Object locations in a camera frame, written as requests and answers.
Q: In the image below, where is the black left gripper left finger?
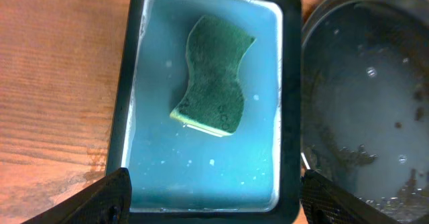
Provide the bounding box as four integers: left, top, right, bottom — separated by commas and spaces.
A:
26, 168, 132, 224

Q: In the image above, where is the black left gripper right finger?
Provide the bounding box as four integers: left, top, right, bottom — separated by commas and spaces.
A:
300, 170, 400, 224

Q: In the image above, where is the green and yellow sponge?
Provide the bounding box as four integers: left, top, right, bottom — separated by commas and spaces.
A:
170, 15, 255, 137

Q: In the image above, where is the teal rectangular water tray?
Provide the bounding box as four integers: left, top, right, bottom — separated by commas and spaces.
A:
106, 0, 302, 223

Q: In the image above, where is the black round tray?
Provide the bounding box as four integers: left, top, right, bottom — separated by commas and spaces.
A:
301, 0, 428, 223

